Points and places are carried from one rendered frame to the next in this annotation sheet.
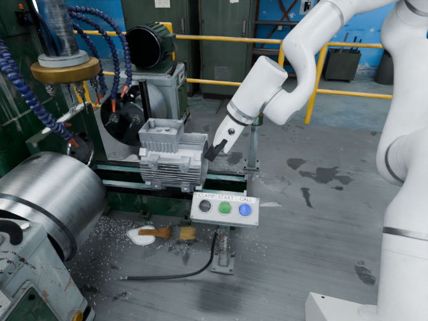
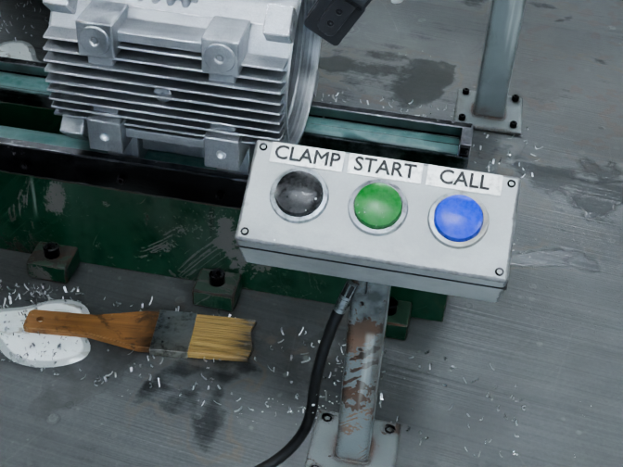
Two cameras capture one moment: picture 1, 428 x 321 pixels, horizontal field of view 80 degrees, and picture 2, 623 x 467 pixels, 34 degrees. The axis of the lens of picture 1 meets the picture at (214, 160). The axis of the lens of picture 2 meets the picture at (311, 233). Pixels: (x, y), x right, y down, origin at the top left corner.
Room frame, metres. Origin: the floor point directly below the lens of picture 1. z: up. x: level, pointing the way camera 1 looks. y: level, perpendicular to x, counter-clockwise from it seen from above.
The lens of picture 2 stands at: (-0.05, 0.00, 1.45)
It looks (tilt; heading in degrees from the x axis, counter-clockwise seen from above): 39 degrees down; 1
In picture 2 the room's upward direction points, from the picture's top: 3 degrees clockwise
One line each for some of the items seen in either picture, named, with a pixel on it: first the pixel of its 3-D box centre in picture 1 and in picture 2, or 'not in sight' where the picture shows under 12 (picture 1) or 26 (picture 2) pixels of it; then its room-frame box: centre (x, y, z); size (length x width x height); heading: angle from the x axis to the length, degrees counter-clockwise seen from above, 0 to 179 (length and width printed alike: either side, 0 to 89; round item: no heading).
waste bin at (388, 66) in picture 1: (390, 65); not in sight; (4.73, -3.19, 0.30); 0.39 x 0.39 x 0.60
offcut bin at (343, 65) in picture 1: (342, 57); not in sight; (4.87, -2.36, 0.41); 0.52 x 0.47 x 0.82; 76
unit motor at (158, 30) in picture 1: (162, 67); not in sight; (1.39, 0.28, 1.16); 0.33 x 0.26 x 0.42; 172
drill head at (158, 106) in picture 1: (138, 110); not in sight; (1.10, 0.35, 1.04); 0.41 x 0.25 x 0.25; 172
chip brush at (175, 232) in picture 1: (167, 232); (139, 330); (0.59, 0.16, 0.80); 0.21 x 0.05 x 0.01; 88
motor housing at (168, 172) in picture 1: (177, 159); (194, 42); (0.73, 0.13, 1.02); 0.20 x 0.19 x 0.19; 82
